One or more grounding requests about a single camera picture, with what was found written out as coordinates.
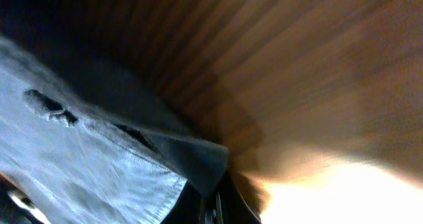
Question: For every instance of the blue denim shorts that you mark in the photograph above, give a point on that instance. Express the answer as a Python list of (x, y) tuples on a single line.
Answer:
[(88, 143)]

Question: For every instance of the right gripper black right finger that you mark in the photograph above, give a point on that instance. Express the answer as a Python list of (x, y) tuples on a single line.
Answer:
[(225, 206)]

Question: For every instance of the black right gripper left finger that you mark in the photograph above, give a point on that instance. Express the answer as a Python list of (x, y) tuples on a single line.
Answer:
[(17, 207)]

